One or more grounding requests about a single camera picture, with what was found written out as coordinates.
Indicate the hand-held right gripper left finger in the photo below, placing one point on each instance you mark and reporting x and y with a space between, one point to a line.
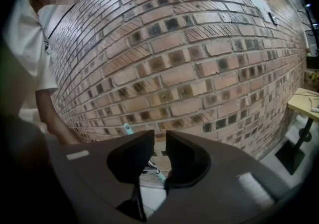
129 159

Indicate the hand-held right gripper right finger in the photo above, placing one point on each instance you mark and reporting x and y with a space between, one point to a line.
187 162

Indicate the person's right forearm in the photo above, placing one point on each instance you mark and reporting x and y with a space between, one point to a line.
51 116

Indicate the yellow table with black base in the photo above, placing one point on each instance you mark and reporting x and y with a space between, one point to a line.
302 104

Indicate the small white object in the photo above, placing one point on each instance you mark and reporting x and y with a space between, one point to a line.
315 109

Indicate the green potted plant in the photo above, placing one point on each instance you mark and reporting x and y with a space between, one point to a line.
313 75

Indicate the person's white shirt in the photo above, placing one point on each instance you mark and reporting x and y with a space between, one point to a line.
23 43

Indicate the black branched stand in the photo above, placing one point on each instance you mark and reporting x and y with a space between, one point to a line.
308 20

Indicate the black wall-mounted device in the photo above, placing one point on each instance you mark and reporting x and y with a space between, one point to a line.
272 18

